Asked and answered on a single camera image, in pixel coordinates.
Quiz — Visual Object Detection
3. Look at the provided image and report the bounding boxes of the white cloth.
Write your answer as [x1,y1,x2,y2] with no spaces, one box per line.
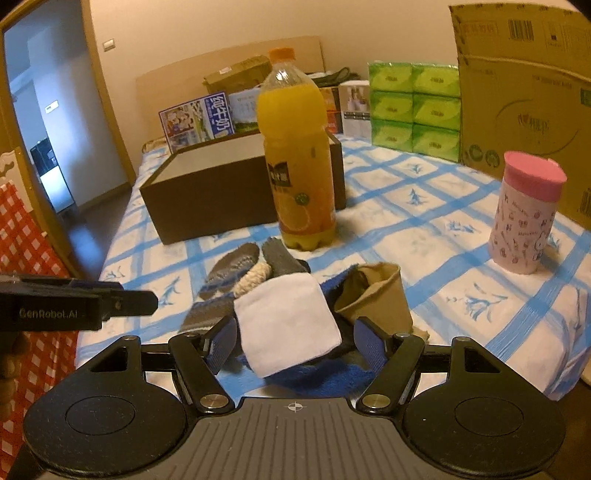
[233,272,343,379]

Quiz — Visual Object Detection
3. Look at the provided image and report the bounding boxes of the black bag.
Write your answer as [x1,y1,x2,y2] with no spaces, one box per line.
[307,67,363,88]

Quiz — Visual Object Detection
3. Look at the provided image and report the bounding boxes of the cream knit sock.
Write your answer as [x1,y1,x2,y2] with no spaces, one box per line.
[232,262,271,298]

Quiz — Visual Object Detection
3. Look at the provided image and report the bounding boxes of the blue printed milk carton box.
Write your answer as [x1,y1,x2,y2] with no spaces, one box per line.
[158,93,236,154]

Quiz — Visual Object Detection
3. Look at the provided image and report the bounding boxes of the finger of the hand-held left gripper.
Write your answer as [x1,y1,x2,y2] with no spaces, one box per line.
[69,278,158,320]

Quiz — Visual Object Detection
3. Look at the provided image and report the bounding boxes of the pink lidded cup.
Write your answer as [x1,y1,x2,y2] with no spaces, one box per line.
[488,151,568,275]

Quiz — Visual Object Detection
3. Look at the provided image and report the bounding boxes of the khaki cloth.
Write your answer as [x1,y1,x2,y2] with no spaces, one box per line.
[333,262,413,335]

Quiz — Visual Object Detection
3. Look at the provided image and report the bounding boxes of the stack of green tissue packs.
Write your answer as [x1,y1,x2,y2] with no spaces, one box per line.
[368,62,462,162]

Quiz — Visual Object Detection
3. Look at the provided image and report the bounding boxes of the orange printed box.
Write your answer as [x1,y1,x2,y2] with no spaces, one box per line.
[321,87,345,134]

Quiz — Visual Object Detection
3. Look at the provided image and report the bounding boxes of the small brown cardboard box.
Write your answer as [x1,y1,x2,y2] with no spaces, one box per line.
[203,55,273,95]

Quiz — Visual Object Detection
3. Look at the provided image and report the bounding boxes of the red checked cloth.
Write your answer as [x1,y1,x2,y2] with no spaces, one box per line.
[0,182,79,462]

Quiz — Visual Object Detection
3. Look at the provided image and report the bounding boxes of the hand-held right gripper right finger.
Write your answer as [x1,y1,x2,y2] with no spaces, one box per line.
[355,316,509,416]

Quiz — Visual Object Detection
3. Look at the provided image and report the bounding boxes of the grey sock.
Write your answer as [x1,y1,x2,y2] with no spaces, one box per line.
[261,237,309,278]

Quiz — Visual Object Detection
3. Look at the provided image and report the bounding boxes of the striped knit sock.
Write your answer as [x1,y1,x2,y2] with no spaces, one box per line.
[180,242,262,333]

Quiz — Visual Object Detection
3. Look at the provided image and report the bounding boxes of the orange juice bottle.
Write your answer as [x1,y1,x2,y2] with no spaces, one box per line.
[256,47,337,251]

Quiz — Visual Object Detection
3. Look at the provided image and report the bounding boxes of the white product box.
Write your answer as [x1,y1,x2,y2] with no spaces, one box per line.
[339,80,371,139]

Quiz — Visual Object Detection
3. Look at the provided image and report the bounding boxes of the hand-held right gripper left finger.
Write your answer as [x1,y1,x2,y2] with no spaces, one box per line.
[85,316,237,416]

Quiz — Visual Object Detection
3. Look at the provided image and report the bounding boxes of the white and blue carton box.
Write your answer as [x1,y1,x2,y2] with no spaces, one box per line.
[228,88,266,134]

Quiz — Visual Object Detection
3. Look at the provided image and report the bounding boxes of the large cardboard box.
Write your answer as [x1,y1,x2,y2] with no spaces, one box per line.
[449,0,591,227]

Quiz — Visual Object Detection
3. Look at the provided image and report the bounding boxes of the blue towel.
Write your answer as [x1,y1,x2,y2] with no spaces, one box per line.
[265,265,384,393]

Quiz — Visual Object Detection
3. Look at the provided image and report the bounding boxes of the white hallway cabinet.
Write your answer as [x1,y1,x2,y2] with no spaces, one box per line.
[30,138,77,213]

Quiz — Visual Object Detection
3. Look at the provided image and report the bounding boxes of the person's left hand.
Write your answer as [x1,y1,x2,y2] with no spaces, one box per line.
[0,332,24,416]

